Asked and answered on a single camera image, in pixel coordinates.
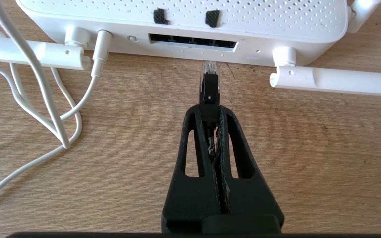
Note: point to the white router with antennas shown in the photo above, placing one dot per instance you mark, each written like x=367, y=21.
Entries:
x=276, y=19

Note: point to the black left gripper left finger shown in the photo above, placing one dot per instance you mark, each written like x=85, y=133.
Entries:
x=190, y=198

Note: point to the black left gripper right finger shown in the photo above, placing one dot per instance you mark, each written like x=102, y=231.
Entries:
x=253, y=198

